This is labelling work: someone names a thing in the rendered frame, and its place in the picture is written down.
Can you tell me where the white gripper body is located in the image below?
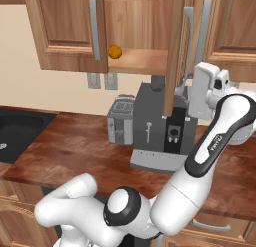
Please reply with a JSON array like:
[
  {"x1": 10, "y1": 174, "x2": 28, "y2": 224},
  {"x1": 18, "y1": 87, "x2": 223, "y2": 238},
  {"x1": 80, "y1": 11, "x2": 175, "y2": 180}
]
[{"x1": 188, "y1": 61, "x2": 221, "y2": 119}]

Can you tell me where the wooden cabinet door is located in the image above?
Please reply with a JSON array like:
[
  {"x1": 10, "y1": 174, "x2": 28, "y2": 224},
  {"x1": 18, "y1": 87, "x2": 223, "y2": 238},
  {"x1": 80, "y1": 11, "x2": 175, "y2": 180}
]
[
  {"x1": 22, "y1": 0, "x2": 110, "y2": 74},
  {"x1": 162, "y1": 0, "x2": 188, "y2": 118},
  {"x1": 192, "y1": 0, "x2": 256, "y2": 84}
]

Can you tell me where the wooden base cabinet front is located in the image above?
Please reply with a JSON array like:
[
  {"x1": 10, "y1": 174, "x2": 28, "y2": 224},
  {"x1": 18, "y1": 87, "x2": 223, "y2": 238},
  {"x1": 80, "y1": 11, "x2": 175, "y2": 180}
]
[{"x1": 0, "y1": 177, "x2": 59, "y2": 247}]

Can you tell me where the dark grey coffee machine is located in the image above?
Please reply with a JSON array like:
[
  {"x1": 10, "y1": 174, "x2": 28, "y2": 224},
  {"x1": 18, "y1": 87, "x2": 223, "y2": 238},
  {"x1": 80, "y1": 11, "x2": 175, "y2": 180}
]
[{"x1": 129, "y1": 74, "x2": 198, "y2": 174}]

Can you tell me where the silver toaster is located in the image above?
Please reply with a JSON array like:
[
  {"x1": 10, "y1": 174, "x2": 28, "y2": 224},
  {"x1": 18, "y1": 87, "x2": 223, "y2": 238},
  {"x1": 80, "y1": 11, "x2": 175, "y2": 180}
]
[{"x1": 106, "y1": 94, "x2": 136, "y2": 146}]

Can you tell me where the orange fruit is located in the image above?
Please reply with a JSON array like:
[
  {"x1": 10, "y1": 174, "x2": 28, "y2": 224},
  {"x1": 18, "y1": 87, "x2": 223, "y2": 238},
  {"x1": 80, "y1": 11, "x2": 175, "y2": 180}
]
[{"x1": 107, "y1": 44, "x2": 123, "y2": 60}]

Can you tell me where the wooden drawer front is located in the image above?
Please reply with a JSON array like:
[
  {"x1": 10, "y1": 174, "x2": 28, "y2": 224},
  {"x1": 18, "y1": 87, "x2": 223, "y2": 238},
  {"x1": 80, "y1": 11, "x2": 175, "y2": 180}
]
[{"x1": 151, "y1": 209, "x2": 256, "y2": 247}]

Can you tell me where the black sink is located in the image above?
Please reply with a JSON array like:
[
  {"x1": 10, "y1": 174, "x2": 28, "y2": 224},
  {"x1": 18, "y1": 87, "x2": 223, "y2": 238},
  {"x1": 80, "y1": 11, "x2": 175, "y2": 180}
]
[{"x1": 0, "y1": 107, "x2": 58, "y2": 165}]

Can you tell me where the grey cabinet door handle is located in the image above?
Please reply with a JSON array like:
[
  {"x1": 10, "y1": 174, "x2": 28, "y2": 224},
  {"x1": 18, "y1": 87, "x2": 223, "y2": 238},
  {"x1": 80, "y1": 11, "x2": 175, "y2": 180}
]
[
  {"x1": 181, "y1": 6, "x2": 195, "y2": 92},
  {"x1": 89, "y1": 0, "x2": 103, "y2": 62},
  {"x1": 194, "y1": 0, "x2": 213, "y2": 66}
]

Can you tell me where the wooden wall cabinet body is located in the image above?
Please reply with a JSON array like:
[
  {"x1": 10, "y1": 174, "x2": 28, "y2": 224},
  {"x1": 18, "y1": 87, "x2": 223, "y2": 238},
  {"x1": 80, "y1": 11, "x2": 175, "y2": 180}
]
[{"x1": 102, "y1": 0, "x2": 174, "y2": 76}]

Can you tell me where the grey wall outlet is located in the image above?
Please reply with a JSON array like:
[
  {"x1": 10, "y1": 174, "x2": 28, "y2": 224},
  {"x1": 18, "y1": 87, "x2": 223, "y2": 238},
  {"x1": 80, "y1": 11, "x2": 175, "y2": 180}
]
[
  {"x1": 86, "y1": 72, "x2": 102, "y2": 90},
  {"x1": 103, "y1": 72, "x2": 119, "y2": 91}
]

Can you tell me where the grey drawer handle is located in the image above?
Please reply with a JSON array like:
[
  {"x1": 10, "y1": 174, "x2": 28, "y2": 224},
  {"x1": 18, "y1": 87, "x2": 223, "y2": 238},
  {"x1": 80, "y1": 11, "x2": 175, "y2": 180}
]
[{"x1": 192, "y1": 218, "x2": 232, "y2": 232}]

